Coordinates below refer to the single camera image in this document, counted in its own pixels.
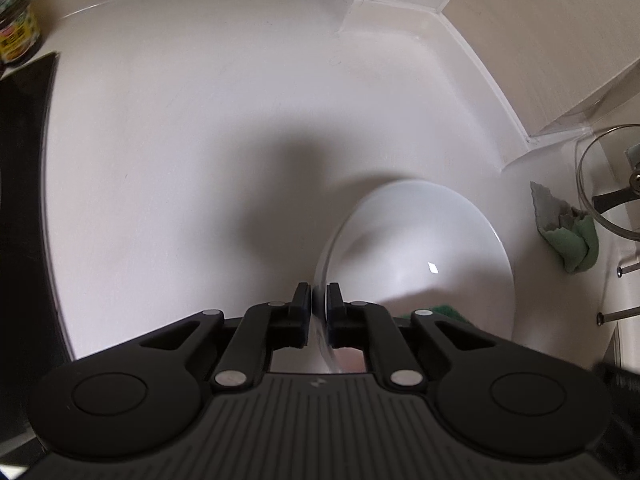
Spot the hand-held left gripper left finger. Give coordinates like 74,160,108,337
140,282,312,394

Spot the jar with checkered lid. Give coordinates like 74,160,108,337
0,0,41,66

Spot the glass pot lid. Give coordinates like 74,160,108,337
575,124,640,242

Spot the black glass stove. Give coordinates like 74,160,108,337
0,51,77,461

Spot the pink and green sponge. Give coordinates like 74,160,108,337
395,304,482,332

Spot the green cloth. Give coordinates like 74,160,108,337
530,181,600,275

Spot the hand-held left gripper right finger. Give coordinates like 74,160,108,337
326,282,501,391

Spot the white bowl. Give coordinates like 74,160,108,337
312,178,516,376

